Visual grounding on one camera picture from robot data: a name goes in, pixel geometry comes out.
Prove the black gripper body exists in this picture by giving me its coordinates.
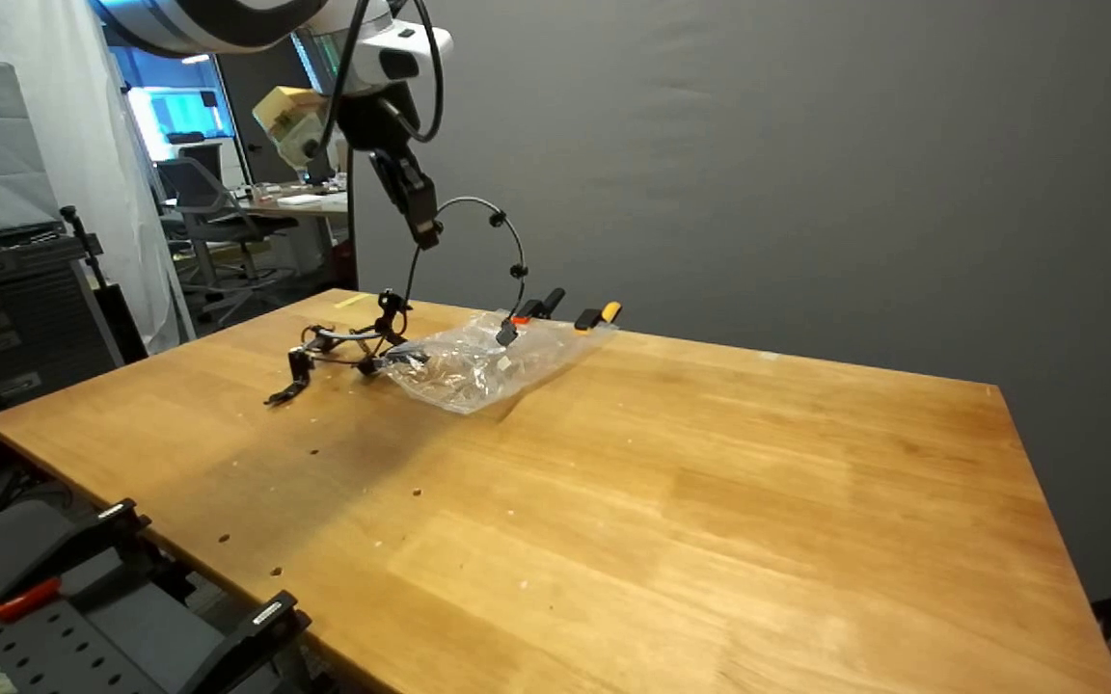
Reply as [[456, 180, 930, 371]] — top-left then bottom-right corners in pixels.
[[331, 87, 429, 194]]

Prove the black cable wire assembly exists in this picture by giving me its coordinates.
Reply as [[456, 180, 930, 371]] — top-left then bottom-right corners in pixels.
[[268, 195, 529, 407]]

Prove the clear plastic bag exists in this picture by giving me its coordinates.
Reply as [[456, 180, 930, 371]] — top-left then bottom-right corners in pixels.
[[380, 311, 614, 417]]

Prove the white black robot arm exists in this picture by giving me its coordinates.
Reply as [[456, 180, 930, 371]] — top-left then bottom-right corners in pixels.
[[92, 0, 452, 245]]

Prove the black orange table clamp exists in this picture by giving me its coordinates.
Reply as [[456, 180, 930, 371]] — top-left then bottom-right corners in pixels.
[[510, 289, 567, 325]]

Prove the black equipment rack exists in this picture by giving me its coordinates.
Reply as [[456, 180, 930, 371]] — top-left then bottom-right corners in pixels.
[[0, 204, 146, 407]]

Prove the black clamp at edge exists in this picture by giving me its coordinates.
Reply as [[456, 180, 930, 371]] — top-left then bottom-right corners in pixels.
[[178, 588, 310, 694]]

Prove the red handled clamp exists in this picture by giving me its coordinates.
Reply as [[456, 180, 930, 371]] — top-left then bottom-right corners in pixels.
[[0, 497, 146, 623]]

